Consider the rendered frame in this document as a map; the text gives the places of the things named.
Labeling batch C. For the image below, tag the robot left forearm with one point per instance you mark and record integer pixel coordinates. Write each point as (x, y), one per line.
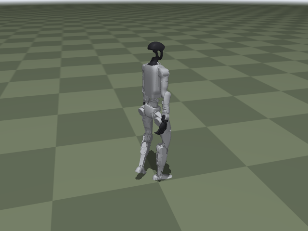
(145, 98)

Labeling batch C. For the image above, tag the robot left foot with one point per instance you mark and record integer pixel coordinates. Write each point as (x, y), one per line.
(140, 170)

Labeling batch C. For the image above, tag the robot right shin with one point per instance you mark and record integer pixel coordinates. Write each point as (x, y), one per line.
(161, 157)

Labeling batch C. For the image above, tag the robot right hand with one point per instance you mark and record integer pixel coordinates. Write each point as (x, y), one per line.
(163, 126)

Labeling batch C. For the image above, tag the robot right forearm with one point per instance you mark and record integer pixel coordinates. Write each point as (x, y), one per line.
(165, 105)

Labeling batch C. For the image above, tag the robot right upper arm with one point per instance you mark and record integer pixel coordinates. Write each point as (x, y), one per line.
(163, 73)

